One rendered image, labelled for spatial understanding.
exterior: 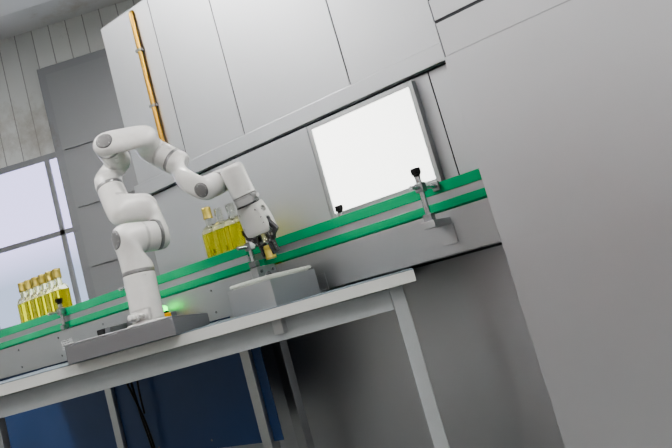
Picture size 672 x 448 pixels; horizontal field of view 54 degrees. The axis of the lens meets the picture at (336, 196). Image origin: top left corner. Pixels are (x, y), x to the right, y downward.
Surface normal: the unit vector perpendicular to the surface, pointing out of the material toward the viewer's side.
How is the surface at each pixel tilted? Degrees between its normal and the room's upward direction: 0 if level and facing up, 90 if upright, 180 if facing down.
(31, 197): 90
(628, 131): 90
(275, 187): 90
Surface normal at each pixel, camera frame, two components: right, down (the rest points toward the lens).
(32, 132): -0.10, -0.10
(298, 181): -0.54, 0.04
